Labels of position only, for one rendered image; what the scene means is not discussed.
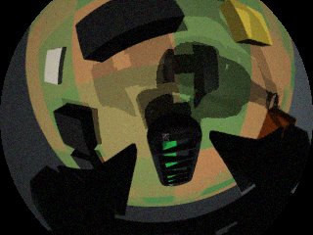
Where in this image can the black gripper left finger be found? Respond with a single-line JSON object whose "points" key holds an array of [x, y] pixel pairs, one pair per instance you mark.
{"points": [[109, 181]]}

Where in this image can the yellow rectangular block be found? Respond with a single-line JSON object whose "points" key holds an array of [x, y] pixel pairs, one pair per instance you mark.
{"points": [[247, 26]]}

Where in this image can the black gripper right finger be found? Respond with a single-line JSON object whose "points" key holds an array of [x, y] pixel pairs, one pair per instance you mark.
{"points": [[244, 156]]}

